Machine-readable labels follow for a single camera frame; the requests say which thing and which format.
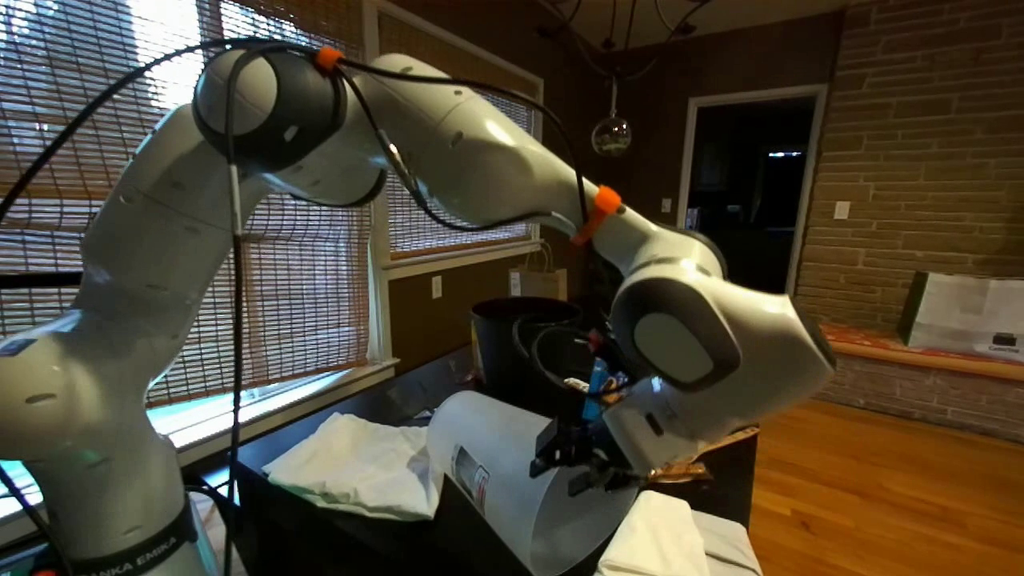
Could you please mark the translucent white plastic jar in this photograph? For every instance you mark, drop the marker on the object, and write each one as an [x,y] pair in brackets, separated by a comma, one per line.
[485,450]

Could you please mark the bamboo window blind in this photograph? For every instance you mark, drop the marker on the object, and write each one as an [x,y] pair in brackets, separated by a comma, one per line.
[82,86]

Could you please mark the black round bin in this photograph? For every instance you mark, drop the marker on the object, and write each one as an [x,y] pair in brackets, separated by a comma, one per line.
[527,346]

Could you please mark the white paper on bench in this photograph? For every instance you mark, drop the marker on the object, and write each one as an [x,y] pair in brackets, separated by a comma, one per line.
[963,316]

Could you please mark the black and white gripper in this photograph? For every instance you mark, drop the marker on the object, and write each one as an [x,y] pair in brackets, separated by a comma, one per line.
[641,421]

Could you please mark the wooden spoon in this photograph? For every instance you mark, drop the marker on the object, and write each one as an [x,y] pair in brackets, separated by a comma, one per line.
[696,470]

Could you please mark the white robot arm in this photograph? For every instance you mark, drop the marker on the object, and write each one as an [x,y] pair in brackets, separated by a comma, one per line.
[707,354]

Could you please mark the white folded cloth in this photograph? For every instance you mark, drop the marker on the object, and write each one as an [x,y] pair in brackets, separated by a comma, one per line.
[361,470]

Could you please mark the white cloth at edge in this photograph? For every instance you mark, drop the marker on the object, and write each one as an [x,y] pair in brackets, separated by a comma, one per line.
[667,535]

